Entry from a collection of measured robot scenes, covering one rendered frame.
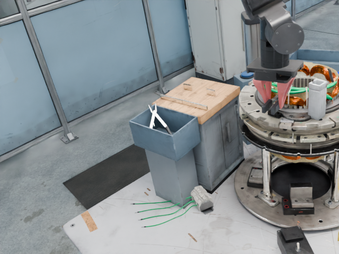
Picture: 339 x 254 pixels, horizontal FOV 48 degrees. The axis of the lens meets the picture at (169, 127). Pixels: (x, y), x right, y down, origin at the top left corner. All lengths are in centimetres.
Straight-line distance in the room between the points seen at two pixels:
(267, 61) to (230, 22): 253
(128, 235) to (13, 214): 166
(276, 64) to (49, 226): 197
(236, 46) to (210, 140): 235
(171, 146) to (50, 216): 166
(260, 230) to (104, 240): 44
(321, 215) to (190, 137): 41
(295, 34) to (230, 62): 271
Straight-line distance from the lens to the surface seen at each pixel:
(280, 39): 71
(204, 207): 115
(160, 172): 114
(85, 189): 264
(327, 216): 112
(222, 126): 116
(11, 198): 288
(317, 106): 92
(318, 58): 141
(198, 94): 116
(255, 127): 98
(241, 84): 129
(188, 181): 114
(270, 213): 111
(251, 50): 146
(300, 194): 110
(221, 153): 120
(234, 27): 337
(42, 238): 246
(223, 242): 107
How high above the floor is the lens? 159
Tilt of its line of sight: 31 degrees down
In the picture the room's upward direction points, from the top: 11 degrees counter-clockwise
